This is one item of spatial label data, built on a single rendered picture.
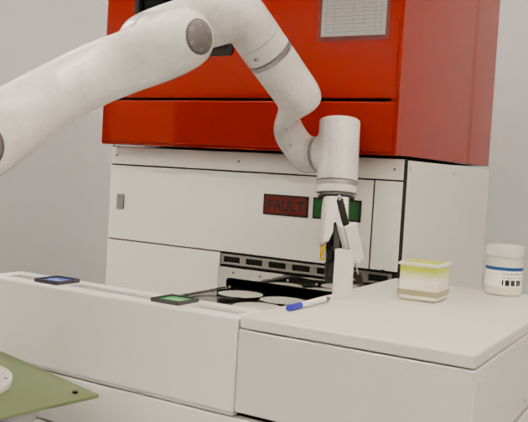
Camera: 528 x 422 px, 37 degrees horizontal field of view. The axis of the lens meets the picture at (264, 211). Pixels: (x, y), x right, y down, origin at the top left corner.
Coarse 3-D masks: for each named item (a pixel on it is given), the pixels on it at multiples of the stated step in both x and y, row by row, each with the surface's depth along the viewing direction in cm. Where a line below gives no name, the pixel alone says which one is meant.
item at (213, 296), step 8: (232, 288) 183; (192, 296) 168; (200, 296) 169; (208, 296) 170; (216, 296) 170; (224, 296) 171; (264, 296) 173; (288, 296) 175; (232, 304) 162; (280, 304) 165
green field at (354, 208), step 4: (316, 200) 177; (320, 200) 177; (316, 204) 177; (320, 204) 177; (352, 204) 173; (356, 204) 172; (316, 208) 177; (320, 208) 177; (352, 208) 173; (356, 208) 172; (316, 212) 177; (320, 212) 177; (352, 212) 173; (356, 212) 172; (316, 216) 177; (320, 216) 177; (352, 216) 173; (356, 216) 172
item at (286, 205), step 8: (272, 200) 183; (280, 200) 182; (288, 200) 181; (296, 200) 180; (304, 200) 179; (264, 208) 184; (272, 208) 183; (280, 208) 182; (288, 208) 181; (296, 208) 180; (304, 208) 179
